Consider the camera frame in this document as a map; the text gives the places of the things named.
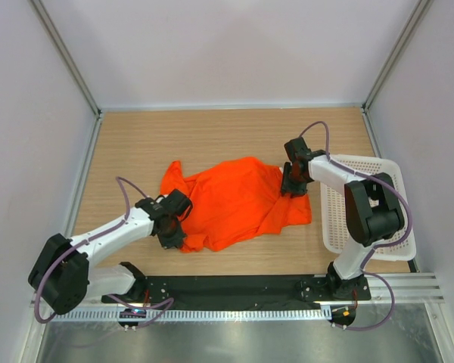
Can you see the aluminium rail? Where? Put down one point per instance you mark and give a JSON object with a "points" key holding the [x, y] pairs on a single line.
{"points": [[407, 288]]}

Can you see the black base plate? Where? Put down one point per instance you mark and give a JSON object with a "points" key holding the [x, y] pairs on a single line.
{"points": [[247, 293]]}

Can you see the right aluminium frame post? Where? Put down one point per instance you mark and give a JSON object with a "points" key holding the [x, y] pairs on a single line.
{"points": [[408, 31]]}

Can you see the slotted cable duct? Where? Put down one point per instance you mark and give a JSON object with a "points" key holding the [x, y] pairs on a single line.
{"points": [[123, 315]]}

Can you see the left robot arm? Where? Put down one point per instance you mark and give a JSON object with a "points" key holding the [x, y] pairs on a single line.
{"points": [[67, 270]]}

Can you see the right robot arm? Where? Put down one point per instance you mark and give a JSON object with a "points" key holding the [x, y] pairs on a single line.
{"points": [[373, 210]]}

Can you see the orange t shirt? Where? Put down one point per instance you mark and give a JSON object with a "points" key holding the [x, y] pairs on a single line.
{"points": [[234, 201]]}

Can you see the left aluminium frame post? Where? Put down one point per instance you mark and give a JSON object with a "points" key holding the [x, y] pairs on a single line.
{"points": [[63, 52]]}

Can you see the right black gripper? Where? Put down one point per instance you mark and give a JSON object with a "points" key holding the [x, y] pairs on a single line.
{"points": [[297, 190]]}

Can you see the aluminium frame post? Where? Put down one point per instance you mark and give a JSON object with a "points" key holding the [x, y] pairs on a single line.
{"points": [[408, 31], [63, 52]]}

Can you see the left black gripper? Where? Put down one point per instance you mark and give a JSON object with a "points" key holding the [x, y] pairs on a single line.
{"points": [[175, 241]]}

